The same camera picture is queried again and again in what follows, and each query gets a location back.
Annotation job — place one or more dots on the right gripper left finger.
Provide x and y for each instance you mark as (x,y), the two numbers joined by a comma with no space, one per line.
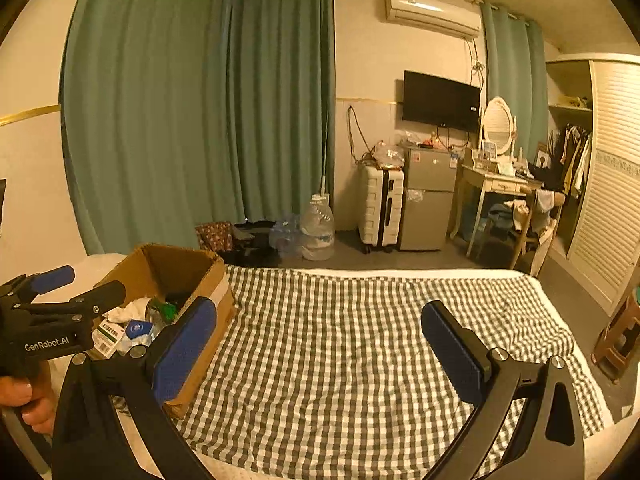
(88,439)

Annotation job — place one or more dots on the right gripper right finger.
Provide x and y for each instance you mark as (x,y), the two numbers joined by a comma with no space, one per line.
(547,442)

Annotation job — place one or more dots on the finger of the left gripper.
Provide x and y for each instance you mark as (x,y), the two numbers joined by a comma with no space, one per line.
(42,283)
(96,301)

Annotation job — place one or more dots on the white tissue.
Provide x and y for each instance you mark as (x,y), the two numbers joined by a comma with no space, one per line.
(134,311)

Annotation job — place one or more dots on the blue Vinda tissue pack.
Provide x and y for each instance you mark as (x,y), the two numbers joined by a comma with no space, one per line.
(137,333)

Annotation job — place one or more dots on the green medicine sachet bag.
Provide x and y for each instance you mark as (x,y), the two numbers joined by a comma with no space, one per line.
(162,312)

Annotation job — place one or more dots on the person's left hand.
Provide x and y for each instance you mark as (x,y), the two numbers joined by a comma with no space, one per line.
(34,397)

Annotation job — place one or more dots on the white green medicine box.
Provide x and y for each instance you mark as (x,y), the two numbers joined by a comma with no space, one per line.
(106,338)

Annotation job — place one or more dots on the brown cardboard box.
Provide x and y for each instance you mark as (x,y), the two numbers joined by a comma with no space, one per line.
(198,281)

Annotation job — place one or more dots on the brown patterned bag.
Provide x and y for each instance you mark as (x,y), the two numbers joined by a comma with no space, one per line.
(215,236)

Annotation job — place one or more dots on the brown wooden stool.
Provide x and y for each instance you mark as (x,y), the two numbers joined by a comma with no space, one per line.
(618,342)

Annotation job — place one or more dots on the grey checkered bed sheet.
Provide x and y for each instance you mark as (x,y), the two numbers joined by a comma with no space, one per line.
(328,376)

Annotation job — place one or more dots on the white dressing table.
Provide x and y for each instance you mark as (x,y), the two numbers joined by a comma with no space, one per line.
(482,188)

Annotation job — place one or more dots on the silver mini fridge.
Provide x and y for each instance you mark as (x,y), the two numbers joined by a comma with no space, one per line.
(429,191)

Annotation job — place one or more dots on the teal window curtain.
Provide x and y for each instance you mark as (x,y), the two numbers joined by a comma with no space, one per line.
(181,112)

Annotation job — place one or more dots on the white suitcase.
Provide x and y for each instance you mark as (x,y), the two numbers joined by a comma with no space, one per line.
(381,194)

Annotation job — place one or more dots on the large clear water jug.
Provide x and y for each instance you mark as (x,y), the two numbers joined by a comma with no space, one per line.
(318,230)

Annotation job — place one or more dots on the white oval mirror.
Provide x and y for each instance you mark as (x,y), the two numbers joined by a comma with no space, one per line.
(498,127)

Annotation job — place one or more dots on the white louvered wardrobe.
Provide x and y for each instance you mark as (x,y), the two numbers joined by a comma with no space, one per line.
(598,242)

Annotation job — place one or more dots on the teal corner curtain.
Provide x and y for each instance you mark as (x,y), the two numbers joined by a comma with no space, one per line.
(517,73)

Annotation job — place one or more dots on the white air conditioner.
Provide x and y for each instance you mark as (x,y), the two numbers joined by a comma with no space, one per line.
(434,15)

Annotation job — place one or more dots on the black wall television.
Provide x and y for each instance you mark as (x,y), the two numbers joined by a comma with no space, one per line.
(440,102)

